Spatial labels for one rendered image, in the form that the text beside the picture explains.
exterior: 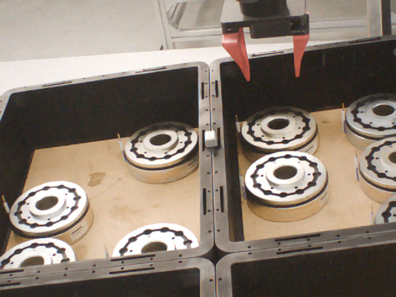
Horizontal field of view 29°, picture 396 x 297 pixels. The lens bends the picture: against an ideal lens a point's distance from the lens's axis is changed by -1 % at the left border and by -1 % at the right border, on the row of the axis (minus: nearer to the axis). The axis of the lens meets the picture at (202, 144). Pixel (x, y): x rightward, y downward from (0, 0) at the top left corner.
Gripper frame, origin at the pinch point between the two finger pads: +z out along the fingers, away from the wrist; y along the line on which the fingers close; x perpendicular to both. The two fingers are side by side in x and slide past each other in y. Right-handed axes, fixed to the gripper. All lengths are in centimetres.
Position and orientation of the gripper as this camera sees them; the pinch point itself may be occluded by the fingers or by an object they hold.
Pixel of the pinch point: (271, 70)
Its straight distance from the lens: 100.3
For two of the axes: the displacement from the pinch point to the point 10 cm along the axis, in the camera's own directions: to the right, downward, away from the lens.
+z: 1.6, 8.1, 5.7
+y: 9.8, -0.7, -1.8
